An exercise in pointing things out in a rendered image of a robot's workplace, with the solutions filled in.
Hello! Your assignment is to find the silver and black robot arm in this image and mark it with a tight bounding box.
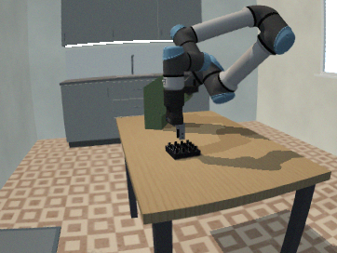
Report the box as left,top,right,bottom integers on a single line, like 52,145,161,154
163,5,295,104

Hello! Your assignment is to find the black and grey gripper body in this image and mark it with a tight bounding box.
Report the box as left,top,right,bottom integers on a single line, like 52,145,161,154
162,76,198,126

